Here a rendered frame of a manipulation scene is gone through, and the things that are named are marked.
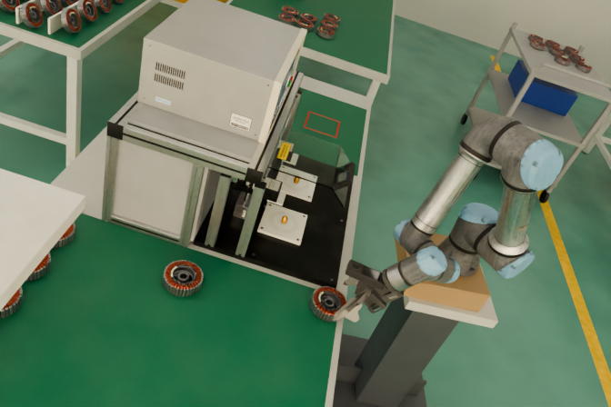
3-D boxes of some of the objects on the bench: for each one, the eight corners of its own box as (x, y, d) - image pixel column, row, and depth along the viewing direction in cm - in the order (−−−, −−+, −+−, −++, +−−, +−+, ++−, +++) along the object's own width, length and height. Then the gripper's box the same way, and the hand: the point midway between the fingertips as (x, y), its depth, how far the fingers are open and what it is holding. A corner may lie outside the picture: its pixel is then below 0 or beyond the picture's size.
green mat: (366, 110, 270) (366, 109, 269) (357, 176, 220) (357, 175, 220) (191, 51, 267) (191, 51, 267) (142, 104, 217) (142, 104, 217)
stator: (205, 273, 157) (207, 264, 155) (195, 302, 148) (197, 293, 146) (169, 263, 156) (171, 254, 154) (156, 291, 147) (157, 282, 145)
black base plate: (352, 177, 218) (354, 173, 217) (335, 291, 166) (336, 285, 165) (245, 142, 217) (245, 137, 216) (193, 244, 165) (194, 239, 164)
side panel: (190, 241, 166) (207, 161, 147) (187, 247, 163) (204, 167, 145) (105, 213, 165) (111, 130, 146) (101, 220, 162) (106, 135, 144)
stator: (347, 301, 164) (351, 293, 162) (340, 328, 155) (344, 321, 153) (314, 287, 165) (317, 280, 162) (305, 313, 156) (308, 306, 153)
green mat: (340, 297, 165) (340, 296, 165) (310, 504, 115) (311, 504, 115) (51, 203, 162) (51, 203, 162) (-106, 375, 112) (-107, 374, 112)
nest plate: (316, 179, 207) (317, 176, 206) (310, 202, 194) (311, 199, 194) (280, 167, 206) (281, 164, 205) (272, 189, 194) (273, 186, 193)
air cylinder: (252, 206, 183) (255, 194, 180) (246, 220, 177) (250, 208, 174) (238, 202, 183) (241, 190, 180) (232, 215, 177) (235, 203, 174)
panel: (246, 136, 216) (263, 72, 199) (193, 242, 163) (209, 166, 145) (244, 135, 216) (260, 71, 199) (189, 241, 163) (205, 165, 145)
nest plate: (306, 217, 187) (307, 214, 186) (299, 245, 175) (300, 243, 174) (266, 204, 186) (267, 202, 186) (256, 232, 174) (257, 229, 174)
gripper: (401, 316, 140) (345, 340, 150) (408, 267, 156) (357, 292, 166) (381, 296, 138) (326, 321, 148) (390, 248, 154) (340, 273, 164)
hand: (336, 300), depth 157 cm, fingers open, 14 cm apart
